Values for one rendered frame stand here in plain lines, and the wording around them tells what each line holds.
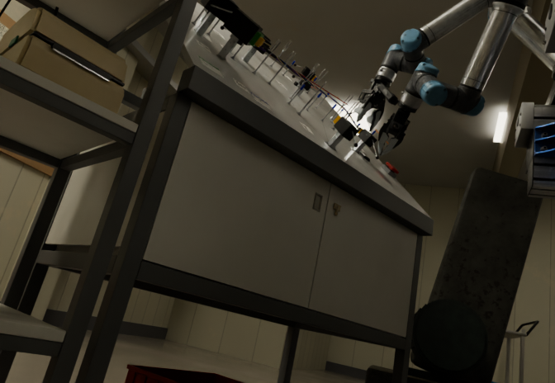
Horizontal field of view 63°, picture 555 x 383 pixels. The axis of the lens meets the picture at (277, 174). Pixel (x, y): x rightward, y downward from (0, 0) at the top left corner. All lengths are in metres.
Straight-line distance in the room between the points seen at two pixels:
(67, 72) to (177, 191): 0.34
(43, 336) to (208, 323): 4.49
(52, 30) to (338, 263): 1.01
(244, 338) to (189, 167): 4.16
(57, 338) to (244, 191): 0.56
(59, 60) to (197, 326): 4.63
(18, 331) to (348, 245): 0.98
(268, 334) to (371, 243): 3.56
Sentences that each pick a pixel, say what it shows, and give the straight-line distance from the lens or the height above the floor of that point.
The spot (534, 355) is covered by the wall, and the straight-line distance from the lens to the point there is 6.97.
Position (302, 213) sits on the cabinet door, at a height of 0.66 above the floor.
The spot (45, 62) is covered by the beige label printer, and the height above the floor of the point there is 0.70.
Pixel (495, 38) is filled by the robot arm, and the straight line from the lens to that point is 1.64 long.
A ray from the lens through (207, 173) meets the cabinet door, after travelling 1.13.
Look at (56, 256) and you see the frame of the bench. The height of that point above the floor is 0.38.
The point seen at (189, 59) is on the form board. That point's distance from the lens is 1.17.
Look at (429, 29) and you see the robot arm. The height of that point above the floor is 1.46.
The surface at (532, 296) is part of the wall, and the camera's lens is 7.04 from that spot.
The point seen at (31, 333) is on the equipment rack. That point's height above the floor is 0.23.
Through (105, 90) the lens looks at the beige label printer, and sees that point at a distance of 1.03.
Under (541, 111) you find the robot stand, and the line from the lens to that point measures 1.56.
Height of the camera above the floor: 0.31
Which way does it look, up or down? 19 degrees up
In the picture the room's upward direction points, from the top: 13 degrees clockwise
